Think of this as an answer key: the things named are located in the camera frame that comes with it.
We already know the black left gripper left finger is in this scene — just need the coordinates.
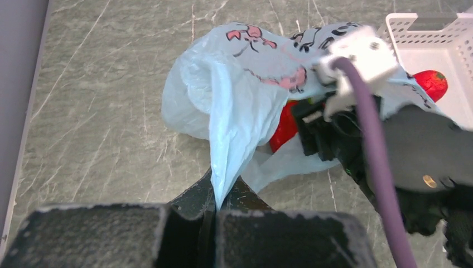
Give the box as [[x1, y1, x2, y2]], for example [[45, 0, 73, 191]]
[[1, 171, 215, 267]]

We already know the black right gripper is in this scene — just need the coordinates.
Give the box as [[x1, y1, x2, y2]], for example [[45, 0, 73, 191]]
[[291, 98, 364, 162]]

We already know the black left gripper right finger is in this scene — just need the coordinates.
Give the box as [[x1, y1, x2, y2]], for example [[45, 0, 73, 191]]
[[215, 178, 377, 267]]

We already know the red fake tomato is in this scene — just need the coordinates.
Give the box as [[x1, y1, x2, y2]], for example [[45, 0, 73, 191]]
[[269, 100, 298, 153]]

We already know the blue printed plastic bag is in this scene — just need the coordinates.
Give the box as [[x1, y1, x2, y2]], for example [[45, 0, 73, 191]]
[[161, 21, 473, 212]]

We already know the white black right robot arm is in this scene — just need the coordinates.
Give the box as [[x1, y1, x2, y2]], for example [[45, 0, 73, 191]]
[[290, 99, 472, 267]]

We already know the red fake fruit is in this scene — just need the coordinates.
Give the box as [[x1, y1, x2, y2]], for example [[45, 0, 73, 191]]
[[412, 70, 448, 103]]

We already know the white perforated plastic basket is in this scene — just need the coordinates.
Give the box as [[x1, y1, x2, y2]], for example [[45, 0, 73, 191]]
[[377, 13, 472, 128]]

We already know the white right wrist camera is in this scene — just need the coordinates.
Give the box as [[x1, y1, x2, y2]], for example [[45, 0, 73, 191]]
[[312, 26, 400, 122]]

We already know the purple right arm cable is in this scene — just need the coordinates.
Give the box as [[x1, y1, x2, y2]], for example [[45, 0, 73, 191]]
[[331, 56, 418, 268]]

